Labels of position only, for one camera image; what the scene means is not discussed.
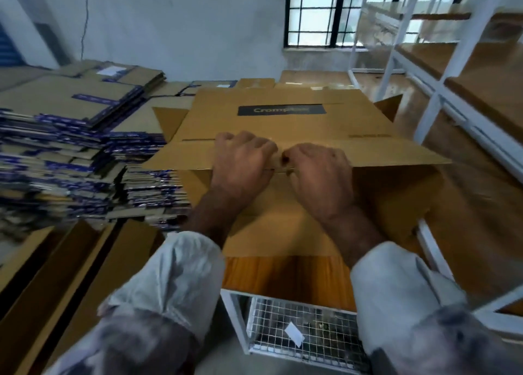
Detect white metal shelf rack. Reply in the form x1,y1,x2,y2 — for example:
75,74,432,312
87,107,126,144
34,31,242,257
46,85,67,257
349,0,523,339

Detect person's left hand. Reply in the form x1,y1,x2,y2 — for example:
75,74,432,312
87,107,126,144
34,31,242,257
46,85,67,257
208,131,281,217

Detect white wire mesh cage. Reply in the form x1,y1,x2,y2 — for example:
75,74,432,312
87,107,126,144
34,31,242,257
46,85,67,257
244,293,374,375

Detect black framed window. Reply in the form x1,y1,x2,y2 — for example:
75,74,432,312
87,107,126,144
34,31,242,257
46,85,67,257
284,0,472,50

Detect person's right hand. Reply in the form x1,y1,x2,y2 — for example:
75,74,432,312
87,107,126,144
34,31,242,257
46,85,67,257
282,142,356,225

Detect person's right forearm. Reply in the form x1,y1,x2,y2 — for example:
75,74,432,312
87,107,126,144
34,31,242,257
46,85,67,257
323,203,389,269

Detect person's left forearm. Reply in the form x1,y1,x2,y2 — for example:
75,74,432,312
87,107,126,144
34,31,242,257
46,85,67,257
181,193,246,249

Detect person's light grey shirt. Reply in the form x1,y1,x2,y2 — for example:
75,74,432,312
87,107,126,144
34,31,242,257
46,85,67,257
45,230,523,375

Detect white paper tag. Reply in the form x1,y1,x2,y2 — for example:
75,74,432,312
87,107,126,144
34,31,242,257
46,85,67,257
283,322,305,347

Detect brown cardboard box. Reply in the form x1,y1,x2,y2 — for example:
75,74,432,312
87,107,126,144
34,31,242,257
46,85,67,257
235,77,279,91
141,87,452,261

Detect blue roller shutter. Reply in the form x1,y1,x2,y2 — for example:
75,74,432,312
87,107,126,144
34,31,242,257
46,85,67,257
0,23,26,68

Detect wooden table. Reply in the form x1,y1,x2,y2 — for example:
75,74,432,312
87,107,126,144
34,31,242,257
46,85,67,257
221,68,523,375

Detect thin wall cable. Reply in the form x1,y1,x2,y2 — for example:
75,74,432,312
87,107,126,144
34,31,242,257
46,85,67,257
80,0,93,63

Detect assembled boxes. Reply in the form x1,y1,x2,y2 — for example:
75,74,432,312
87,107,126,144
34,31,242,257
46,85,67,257
0,219,165,375

